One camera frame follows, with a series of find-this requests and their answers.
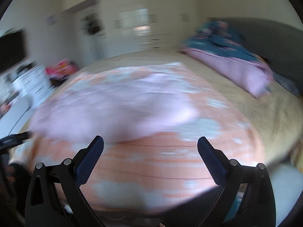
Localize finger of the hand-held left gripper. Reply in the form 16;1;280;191
14;132;32;142

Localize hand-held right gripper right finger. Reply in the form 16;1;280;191
197;136;276;227

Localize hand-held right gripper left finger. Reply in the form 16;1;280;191
25;135;105;227

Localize pink quilted jacket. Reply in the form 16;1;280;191
30;72;199;142

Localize white drawer unit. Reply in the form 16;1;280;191
11;64;52;109

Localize orange patterned blanket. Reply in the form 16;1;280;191
28;62;266;212

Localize beige bed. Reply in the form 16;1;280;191
14;51;303;213

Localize pink cartoon blanket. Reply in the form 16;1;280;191
45;60;77;79

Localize black television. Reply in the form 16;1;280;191
0;28;26;71

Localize blue floral duvet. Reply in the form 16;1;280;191
179;20;275;98

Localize hanging bags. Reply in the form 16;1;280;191
82;14;102;35

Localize grey headboard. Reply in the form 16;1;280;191
208;16;303;95

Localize white wardrobe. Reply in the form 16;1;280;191
62;0;197;59

